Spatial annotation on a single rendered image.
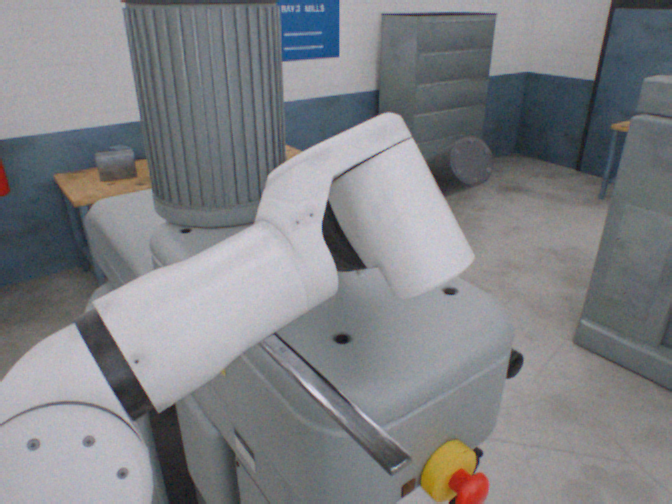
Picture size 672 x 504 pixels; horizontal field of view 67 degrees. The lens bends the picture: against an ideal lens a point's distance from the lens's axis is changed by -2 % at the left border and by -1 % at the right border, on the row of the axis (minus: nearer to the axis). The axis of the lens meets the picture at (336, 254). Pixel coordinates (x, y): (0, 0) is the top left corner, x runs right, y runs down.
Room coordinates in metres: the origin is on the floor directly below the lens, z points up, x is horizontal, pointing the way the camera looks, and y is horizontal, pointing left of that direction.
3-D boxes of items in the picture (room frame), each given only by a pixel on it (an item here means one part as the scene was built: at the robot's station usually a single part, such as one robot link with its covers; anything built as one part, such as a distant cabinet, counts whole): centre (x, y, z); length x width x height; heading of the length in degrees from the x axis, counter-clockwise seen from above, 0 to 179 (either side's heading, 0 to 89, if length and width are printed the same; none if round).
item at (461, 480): (0.33, -0.12, 1.76); 0.04 x 0.03 x 0.04; 126
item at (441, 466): (0.35, -0.11, 1.76); 0.06 x 0.02 x 0.06; 126
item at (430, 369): (0.55, 0.03, 1.81); 0.47 x 0.26 x 0.16; 36
